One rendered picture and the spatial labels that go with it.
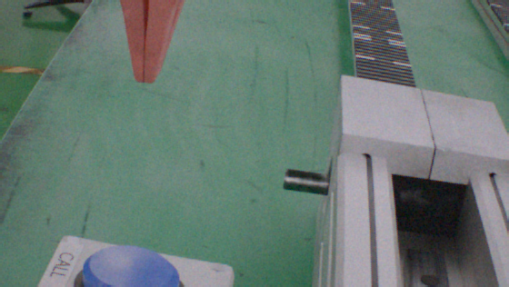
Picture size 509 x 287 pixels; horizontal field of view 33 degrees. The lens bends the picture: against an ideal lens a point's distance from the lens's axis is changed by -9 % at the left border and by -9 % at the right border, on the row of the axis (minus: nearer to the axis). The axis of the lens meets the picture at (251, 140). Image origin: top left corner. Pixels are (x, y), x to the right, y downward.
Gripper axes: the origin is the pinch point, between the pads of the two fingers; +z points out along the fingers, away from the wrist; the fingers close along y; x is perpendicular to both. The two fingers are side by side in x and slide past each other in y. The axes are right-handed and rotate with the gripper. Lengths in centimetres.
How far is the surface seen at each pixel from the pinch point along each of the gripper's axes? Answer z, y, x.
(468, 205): 9.0, 15.1, 10.7
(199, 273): 10.2, 2.4, 2.7
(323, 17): 16, 8, 69
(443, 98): 6.6, 14.2, 20.0
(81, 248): 10.1, -3.0, 2.9
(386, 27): 12, 14, 57
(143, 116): 15.9, -5.5, 33.1
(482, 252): 8.8, 15.1, 5.4
